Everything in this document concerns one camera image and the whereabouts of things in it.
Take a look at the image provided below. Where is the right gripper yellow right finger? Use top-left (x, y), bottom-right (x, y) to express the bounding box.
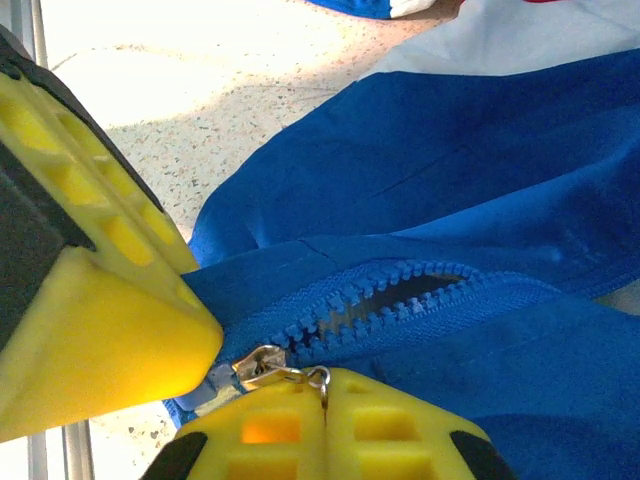
top-left (324, 366), bottom-right (517, 480)

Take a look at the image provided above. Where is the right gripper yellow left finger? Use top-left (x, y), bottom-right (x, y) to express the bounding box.
top-left (142, 368), bottom-right (329, 480)

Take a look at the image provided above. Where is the silver zipper slider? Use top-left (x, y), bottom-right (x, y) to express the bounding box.
top-left (231, 343), bottom-right (333, 412)

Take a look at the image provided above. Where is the blue red white hooded jacket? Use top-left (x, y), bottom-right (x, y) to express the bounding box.
top-left (164, 0), bottom-right (640, 480)

